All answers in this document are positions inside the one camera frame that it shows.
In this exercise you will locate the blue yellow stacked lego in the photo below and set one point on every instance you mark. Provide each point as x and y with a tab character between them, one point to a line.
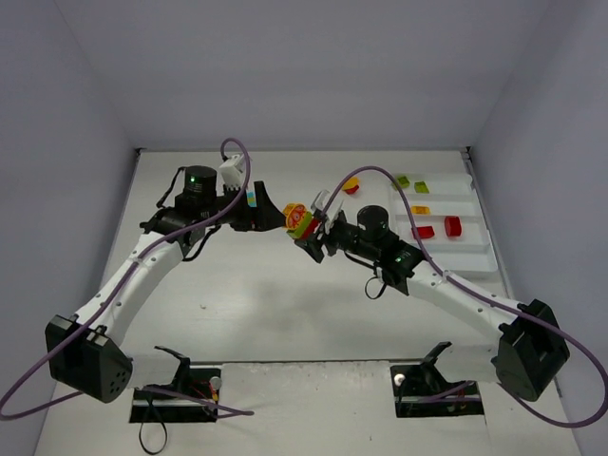
251	199

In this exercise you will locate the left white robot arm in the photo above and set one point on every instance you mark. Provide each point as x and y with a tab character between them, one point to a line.
86	349

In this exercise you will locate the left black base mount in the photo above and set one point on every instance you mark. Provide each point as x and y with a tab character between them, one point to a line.
195	381

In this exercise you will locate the small green lego brick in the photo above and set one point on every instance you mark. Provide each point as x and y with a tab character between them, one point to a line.
421	187

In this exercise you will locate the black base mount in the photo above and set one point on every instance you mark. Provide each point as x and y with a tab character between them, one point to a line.
421	391
195	381

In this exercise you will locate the yellow red lego piece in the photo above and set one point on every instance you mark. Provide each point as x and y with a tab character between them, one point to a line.
351	186

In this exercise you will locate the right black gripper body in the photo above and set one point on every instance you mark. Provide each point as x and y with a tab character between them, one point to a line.
321	237

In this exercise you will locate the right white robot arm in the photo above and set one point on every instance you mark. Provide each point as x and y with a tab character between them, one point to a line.
520	351

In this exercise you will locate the red rounded lego brick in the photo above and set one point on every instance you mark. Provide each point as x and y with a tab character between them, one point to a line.
453	226

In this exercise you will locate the white divided sorting tray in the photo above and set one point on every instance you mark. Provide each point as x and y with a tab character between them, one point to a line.
471	254

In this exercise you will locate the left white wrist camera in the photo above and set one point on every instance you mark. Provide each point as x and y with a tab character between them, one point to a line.
233	172

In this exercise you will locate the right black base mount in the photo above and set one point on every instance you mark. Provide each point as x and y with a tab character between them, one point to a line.
421	391

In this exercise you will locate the yellow lego brick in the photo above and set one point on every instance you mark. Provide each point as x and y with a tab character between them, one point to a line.
420	210

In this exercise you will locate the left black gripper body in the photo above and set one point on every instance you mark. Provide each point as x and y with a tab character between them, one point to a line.
254	209

